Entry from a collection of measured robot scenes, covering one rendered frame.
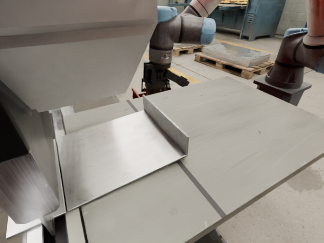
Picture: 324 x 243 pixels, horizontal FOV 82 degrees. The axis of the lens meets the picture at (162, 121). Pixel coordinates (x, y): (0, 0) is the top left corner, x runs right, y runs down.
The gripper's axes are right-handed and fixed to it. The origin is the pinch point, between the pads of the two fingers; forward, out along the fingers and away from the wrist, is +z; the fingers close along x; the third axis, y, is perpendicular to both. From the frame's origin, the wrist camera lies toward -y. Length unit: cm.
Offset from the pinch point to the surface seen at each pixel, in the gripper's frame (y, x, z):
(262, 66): -247, -145, 38
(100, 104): 23.1, 9.5, -12.4
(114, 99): 18.9, 8.1, -12.7
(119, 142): 25, 42, -25
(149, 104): 21, 39, -27
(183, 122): 18, 41, -25
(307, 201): -96, 32, 65
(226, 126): 14, 43, -26
